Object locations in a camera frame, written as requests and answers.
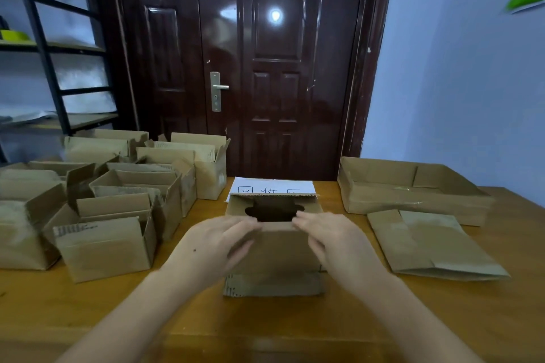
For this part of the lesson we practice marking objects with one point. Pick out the group of open cardboard boxes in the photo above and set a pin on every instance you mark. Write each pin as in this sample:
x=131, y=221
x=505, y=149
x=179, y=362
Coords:
x=106, y=243

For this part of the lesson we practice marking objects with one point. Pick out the person's right thumb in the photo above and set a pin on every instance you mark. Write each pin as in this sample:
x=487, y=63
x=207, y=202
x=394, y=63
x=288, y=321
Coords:
x=316, y=244

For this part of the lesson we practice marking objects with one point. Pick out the yellow-green item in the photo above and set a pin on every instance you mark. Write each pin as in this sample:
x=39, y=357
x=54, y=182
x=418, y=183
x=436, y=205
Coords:
x=15, y=35

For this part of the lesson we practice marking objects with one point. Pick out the person's right hand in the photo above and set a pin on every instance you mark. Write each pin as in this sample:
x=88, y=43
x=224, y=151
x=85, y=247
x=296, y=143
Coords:
x=345, y=248

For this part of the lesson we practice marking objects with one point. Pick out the wide shallow cardboard tray box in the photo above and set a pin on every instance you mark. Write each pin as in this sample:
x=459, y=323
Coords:
x=383, y=199

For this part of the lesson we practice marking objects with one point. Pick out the person's left hand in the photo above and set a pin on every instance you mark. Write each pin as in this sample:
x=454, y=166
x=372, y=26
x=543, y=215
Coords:
x=200, y=250

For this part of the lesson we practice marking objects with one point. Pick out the white paper sheet with writing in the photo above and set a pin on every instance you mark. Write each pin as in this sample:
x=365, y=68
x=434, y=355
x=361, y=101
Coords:
x=272, y=185

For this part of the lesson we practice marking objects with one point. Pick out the person's right forearm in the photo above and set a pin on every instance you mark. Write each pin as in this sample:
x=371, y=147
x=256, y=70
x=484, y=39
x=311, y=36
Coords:
x=404, y=324

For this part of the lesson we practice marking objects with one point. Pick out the dark brown glossy door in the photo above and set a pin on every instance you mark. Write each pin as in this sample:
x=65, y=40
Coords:
x=276, y=99

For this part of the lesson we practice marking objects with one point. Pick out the person's left thumb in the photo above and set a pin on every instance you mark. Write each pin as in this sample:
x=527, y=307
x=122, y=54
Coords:
x=240, y=250

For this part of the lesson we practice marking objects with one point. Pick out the black metal shelf rack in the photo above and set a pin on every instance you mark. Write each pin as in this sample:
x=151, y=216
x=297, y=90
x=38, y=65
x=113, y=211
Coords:
x=47, y=69

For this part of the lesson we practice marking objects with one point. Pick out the small brown cardboard box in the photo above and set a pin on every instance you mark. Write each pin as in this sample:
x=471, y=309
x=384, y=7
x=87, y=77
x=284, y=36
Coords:
x=276, y=265

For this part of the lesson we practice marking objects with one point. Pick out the flattened brown cardboard box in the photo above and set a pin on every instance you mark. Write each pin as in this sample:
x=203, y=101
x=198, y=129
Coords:
x=430, y=248

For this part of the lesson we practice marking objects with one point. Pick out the person's left forearm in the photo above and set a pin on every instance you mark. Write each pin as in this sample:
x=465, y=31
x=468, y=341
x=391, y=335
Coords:
x=127, y=320

